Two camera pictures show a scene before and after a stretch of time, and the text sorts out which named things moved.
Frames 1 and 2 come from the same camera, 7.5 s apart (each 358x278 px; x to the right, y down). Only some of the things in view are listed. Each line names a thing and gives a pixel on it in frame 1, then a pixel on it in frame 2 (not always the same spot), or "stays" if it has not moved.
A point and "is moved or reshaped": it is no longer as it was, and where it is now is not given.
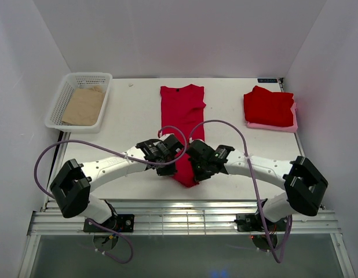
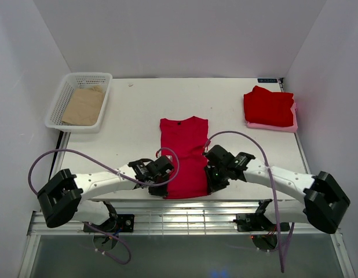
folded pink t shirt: x=293 y=128 stays
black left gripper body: x=166 y=169 → x=160 y=189
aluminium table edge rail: x=184 y=218 stays
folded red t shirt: x=263 y=106 stays
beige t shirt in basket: x=84 y=106 stays
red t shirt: x=182 y=116 is moved or reshaped
